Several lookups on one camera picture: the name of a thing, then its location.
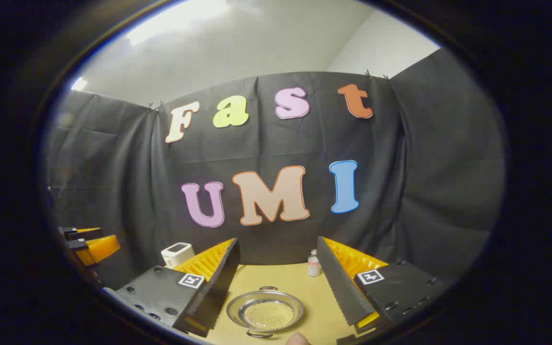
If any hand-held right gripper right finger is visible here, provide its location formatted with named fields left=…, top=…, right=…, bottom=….
left=317, top=236, right=449, bottom=344

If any small clear bottle pink label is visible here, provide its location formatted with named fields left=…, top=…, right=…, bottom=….
left=308, top=249, right=322, bottom=277

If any pile of yellow soybeans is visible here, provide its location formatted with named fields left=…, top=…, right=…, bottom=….
left=244, top=301, right=296, bottom=331

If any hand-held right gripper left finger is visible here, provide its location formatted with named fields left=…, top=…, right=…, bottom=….
left=103, top=237, right=242, bottom=338

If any stainless steel pot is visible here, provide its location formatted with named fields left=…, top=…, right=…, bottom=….
left=226, top=286, right=305, bottom=339

